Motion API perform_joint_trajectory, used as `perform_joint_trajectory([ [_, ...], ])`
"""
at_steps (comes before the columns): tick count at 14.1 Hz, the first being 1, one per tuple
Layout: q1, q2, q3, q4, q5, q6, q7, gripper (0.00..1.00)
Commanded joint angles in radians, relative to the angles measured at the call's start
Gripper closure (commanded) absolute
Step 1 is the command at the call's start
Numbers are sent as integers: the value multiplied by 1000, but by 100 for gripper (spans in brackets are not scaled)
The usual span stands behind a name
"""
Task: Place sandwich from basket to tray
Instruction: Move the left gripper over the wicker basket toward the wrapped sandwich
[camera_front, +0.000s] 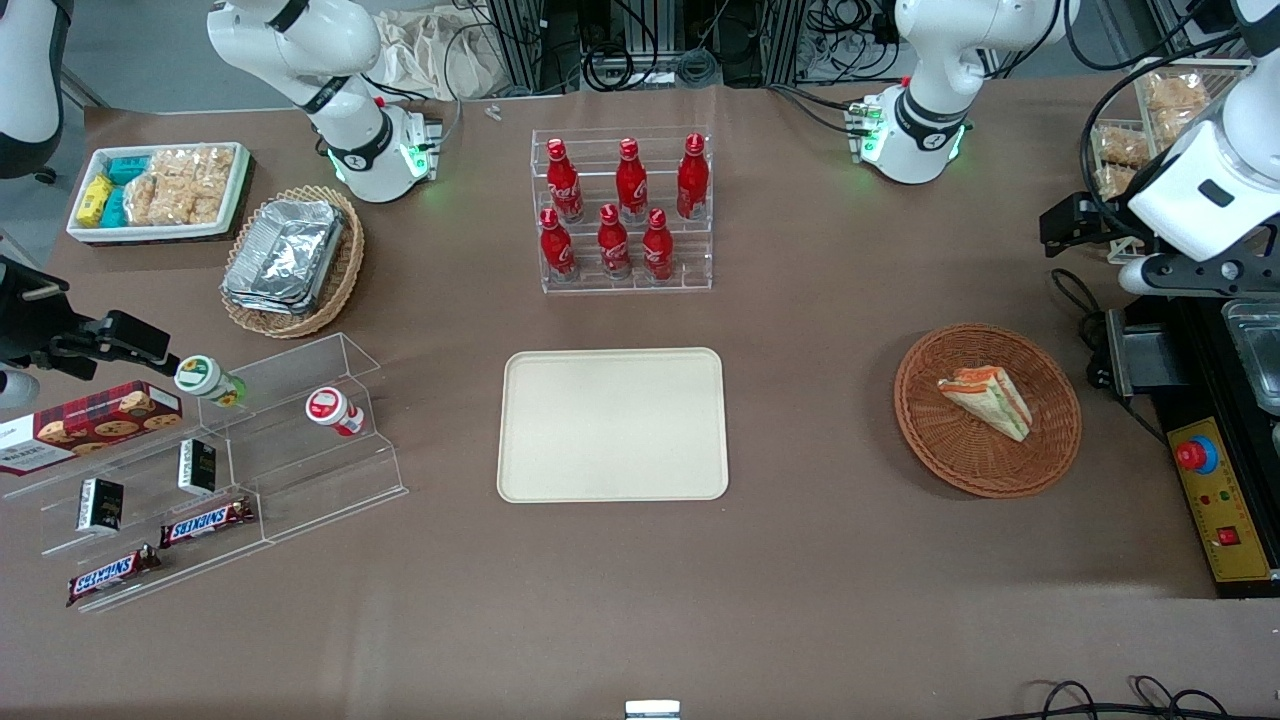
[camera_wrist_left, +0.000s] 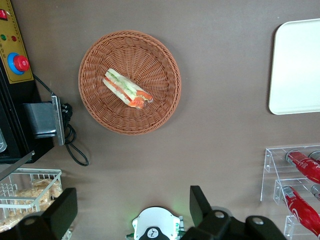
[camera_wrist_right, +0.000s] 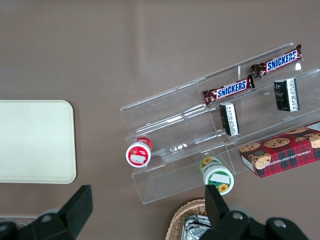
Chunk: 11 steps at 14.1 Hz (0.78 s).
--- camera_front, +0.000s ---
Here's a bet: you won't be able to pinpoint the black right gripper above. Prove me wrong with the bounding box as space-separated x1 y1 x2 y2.
0 257 182 379

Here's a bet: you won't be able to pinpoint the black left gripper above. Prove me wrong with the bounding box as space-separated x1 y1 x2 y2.
1039 194 1138 261

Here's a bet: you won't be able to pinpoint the triangle sandwich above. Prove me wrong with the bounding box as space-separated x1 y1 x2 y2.
937 365 1034 444

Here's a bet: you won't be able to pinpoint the light oval wicker basket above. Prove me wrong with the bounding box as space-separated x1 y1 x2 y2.
220 185 366 340

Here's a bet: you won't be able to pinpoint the brown round wicker basket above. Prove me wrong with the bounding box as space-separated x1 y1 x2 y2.
893 322 1083 499

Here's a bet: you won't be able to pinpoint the beige plastic tray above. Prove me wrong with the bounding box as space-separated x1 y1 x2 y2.
497 347 730 503

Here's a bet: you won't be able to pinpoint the green cap yogurt bottle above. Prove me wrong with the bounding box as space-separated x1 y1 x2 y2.
174 355 248 409

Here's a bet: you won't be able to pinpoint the red tartan cookie box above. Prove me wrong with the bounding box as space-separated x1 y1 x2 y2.
0 380 185 478

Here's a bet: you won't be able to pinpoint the white rectangular plastic bin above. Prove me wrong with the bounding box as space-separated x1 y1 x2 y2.
66 142 251 245

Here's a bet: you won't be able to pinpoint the small black box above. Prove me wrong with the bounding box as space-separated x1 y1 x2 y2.
77 478 126 534
178 438 219 497

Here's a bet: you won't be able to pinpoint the bagged rice cracker pack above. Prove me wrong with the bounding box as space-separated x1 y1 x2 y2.
150 146 237 183
124 174 227 227

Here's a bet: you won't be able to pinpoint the yellow snack box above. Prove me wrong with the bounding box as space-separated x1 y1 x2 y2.
77 174 115 227

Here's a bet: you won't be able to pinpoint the stacked aluminium foil containers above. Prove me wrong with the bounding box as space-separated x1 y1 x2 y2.
221 198 347 317

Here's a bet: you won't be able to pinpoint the black appliance housing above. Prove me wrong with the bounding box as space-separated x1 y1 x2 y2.
1105 290 1280 601

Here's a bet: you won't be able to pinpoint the Snickers bar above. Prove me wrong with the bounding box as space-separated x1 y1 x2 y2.
66 544 164 609
159 497 257 550

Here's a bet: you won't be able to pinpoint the clear acrylic stepped shelf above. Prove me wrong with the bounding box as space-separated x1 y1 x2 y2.
0 332 409 614

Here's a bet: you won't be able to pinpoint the red cap yogurt bottle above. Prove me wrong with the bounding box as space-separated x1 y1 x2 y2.
305 387 367 438

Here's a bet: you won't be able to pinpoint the steel pan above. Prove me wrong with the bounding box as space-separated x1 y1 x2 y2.
1221 298 1280 417

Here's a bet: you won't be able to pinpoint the red emergency stop button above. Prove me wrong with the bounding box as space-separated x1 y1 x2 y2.
1176 434 1221 475

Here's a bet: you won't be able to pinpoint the yellow control panel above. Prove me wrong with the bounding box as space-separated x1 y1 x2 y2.
1167 417 1278 584

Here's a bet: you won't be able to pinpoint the red cola bottle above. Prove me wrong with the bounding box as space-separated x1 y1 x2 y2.
597 203 634 280
539 207 577 282
641 207 676 282
614 138 649 224
545 138 585 224
676 133 711 222

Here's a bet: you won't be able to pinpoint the clear acrylic bottle rack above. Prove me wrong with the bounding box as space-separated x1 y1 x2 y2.
530 125 714 295

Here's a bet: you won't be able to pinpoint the beige cloth bag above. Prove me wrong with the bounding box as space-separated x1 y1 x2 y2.
372 5 513 101

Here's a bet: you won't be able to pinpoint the black power cable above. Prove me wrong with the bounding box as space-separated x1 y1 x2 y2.
1050 268 1136 393

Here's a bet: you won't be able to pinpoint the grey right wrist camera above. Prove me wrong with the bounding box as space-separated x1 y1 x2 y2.
0 368 42 412

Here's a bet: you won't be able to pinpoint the white wire basket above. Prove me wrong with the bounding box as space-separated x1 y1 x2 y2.
1088 58 1253 263

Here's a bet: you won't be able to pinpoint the black arm base cables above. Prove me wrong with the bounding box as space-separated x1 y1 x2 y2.
768 82 873 138

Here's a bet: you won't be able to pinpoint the black cable bundle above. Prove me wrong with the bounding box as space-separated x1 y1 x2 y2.
985 676 1280 720

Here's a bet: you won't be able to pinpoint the aluminium frame post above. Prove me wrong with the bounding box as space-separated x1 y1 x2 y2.
488 0 583 93

